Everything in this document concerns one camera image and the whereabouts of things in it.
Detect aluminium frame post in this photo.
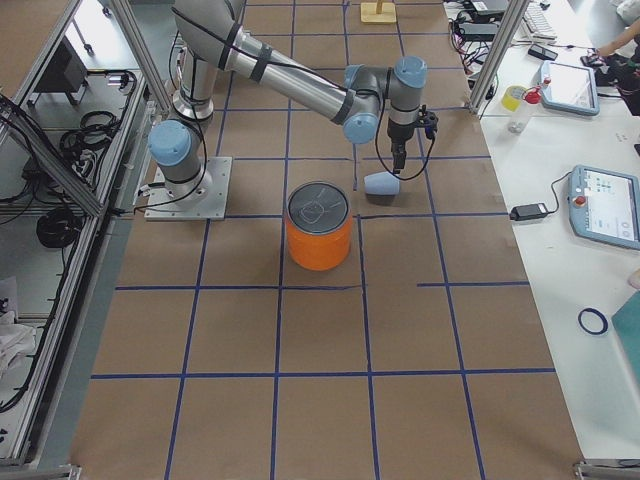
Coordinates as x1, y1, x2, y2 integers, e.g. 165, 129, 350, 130
468, 0, 529, 113

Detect teach pendant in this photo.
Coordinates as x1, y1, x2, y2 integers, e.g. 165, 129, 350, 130
567, 165, 639, 251
539, 60, 600, 116

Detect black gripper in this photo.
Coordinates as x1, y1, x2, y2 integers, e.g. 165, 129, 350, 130
388, 119, 408, 174

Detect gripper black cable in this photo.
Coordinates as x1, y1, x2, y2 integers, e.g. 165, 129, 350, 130
375, 103, 441, 181

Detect white keyboard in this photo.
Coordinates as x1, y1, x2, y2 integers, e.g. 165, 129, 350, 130
522, 1, 557, 43

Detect coiled black cables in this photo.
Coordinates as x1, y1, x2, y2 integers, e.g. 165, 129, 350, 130
37, 69, 139, 251

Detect light blue cup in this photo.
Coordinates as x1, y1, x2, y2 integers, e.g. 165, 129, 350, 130
364, 171, 400, 196

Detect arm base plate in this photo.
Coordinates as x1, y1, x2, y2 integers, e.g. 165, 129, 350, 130
144, 156, 233, 221

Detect black power adapter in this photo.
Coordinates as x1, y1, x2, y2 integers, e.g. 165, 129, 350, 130
509, 203, 549, 222

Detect blue tape ring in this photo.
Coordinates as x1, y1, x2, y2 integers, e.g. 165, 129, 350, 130
577, 307, 610, 337

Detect near teach pendant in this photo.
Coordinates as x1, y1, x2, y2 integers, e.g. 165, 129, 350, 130
567, 165, 639, 251

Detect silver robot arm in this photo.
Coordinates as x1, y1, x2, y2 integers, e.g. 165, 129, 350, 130
171, 1, 438, 195

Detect far teach pendant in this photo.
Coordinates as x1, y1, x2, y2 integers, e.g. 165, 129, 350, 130
539, 60, 600, 116

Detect yellow tape roll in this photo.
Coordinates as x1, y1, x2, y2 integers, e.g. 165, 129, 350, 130
501, 85, 527, 112

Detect small clear bottle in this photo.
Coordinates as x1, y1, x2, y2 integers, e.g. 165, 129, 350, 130
507, 111, 531, 134

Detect teal board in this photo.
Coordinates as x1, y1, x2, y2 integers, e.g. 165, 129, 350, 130
612, 291, 640, 377

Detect large orange can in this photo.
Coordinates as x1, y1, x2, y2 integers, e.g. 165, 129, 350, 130
286, 181, 352, 271

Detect wooden mug stand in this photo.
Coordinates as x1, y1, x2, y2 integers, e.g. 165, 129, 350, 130
360, 0, 397, 25

